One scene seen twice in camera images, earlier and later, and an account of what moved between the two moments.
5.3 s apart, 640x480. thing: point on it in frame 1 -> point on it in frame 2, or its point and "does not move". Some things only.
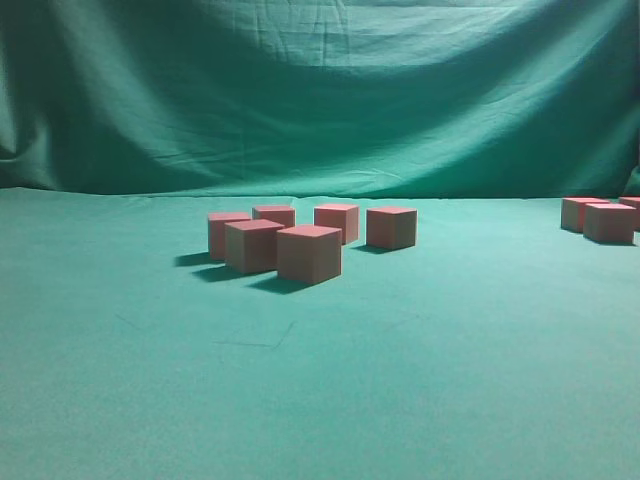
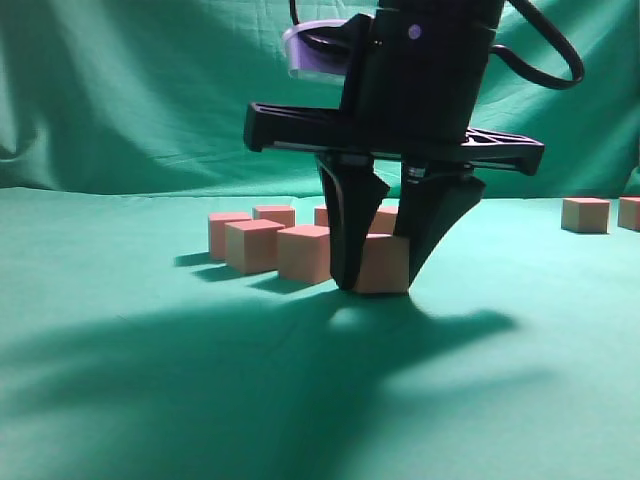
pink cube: [308, 253] does not move
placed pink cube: [275, 214] does not move
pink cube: [608, 223] -> [384, 266]
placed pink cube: [251, 245] does not move
